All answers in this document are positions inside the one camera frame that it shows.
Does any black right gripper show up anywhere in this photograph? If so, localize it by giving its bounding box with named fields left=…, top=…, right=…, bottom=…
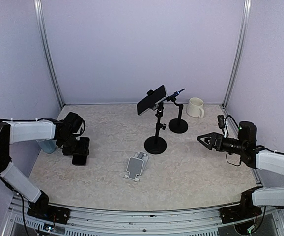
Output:
left=197, top=132, right=246, bottom=155

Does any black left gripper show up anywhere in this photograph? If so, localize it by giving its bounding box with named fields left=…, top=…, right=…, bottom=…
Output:
left=58, top=133, right=88, bottom=155

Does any black stand holding blue phone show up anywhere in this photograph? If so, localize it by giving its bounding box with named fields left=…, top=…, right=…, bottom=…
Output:
left=166, top=95, right=188, bottom=134

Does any black telescopic phone stand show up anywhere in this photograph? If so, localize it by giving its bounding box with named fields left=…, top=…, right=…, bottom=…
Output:
left=144, top=96, right=167, bottom=155

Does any grey white folding phone stand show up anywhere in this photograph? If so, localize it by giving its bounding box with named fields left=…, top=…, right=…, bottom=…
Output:
left=123, top=152, right=149, bottom=182

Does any black smartphone with silver edge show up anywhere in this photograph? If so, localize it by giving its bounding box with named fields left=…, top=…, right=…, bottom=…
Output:
left=137, top=85, right=167, bottom=116

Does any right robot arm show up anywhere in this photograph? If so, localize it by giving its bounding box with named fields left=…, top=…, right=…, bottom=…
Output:
left=197, top=121, right=284, bottom=224

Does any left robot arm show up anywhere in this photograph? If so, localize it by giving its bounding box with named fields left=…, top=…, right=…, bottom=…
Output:
left=0, top=112, right=90, bottom=225

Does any translucent blue plastic cup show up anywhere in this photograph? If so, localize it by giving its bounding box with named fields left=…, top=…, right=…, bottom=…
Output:
left=37, top=140, right=56, bottom=154

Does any cream ceramic mug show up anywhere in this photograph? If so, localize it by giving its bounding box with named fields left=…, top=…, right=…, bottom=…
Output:
left=186, top=97, right=205, bottom=118

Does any front aluminium rail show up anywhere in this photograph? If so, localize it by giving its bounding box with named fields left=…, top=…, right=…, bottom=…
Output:
left=0, top=197, right=284, bottom=236

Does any right aluminium frame post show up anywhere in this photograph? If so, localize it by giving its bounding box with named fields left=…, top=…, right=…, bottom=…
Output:
left=222, top=0, right=252, bottom=109

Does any aluminium frame post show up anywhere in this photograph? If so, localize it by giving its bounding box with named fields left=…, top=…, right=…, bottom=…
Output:
left=33, top=0, right=65, bottom=109
left=222, top=0, right=252, bottom=109

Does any left aluminium frame post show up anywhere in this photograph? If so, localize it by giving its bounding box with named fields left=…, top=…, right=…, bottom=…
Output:
left=33, top=0, right=65, bottom=109

